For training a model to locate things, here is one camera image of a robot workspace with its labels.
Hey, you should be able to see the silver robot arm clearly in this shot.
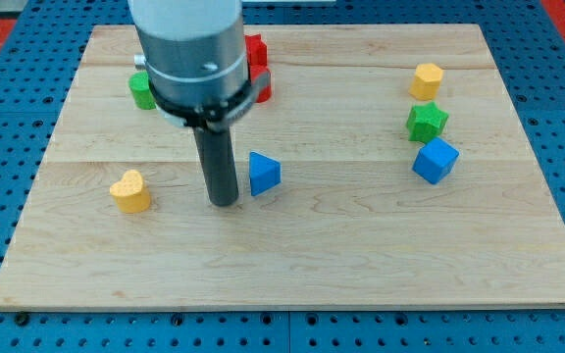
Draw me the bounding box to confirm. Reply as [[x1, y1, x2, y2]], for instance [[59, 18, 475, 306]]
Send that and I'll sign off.
[[128, 0, 271, 132]]

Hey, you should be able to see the red block lower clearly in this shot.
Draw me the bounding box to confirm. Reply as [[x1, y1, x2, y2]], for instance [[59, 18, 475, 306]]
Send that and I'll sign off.
[[249, 65, 272, 103]]

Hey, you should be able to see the yellow heart block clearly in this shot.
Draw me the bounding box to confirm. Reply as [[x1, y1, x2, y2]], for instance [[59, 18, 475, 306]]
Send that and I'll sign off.
[[109, 170, 151, 214]]

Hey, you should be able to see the blue cube block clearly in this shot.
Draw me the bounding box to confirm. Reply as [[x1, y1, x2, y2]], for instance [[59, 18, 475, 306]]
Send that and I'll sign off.
[[412, 137, 460, 184]]

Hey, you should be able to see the red block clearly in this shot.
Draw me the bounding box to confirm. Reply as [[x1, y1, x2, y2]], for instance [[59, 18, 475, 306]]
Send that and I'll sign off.
[[244, 33, 268, 66], [249, 65, 272, 103]]

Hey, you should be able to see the wooden board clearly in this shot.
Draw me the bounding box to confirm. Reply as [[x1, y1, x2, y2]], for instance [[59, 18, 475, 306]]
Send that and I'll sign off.
[[0, 25, 565, 312]]

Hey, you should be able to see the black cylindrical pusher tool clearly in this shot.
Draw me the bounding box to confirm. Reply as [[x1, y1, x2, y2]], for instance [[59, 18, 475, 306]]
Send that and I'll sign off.
[[193, 127, 238, 207]]

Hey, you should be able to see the green star block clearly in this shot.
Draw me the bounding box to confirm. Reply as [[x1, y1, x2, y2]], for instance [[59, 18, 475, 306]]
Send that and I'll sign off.
[[406, 101, 449, 143]]

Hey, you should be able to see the green cylinder block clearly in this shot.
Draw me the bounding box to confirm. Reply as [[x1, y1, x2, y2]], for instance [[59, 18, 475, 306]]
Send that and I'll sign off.
[[128, 71, 156, 110]]

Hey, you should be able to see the red block upper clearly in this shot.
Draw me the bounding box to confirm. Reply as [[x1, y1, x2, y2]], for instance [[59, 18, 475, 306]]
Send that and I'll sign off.
[[244, 33, 268, 66]]

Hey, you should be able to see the yellow hexagon block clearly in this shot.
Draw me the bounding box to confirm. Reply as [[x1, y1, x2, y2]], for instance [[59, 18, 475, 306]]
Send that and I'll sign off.
[[408, 63, 444, 101]]

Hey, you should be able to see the blue triangle block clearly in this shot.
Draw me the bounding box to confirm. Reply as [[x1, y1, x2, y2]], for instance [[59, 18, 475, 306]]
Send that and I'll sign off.
[[249, 151, 282, 196]]

